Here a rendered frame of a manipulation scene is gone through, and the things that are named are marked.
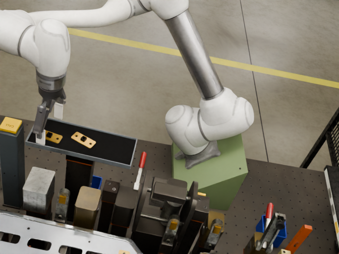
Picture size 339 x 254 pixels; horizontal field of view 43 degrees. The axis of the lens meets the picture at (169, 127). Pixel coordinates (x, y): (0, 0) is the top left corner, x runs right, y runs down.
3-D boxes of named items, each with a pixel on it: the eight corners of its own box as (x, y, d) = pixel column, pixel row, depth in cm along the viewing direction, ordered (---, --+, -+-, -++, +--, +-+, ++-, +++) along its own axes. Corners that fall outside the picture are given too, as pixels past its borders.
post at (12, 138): (2, 205, 179) (-5, 132, 149) (9, 191, 185) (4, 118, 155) (20, 209, 180) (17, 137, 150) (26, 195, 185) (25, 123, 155)
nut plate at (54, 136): (35, 136, 150) (35, 133, 149) (40, 129, 152) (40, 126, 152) (58, 143, 149) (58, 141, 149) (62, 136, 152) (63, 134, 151)
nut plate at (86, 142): (70, 137, 152) (70, 135, 152) (76, 131, 155) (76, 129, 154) (90, 148, 151) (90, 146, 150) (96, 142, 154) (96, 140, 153)
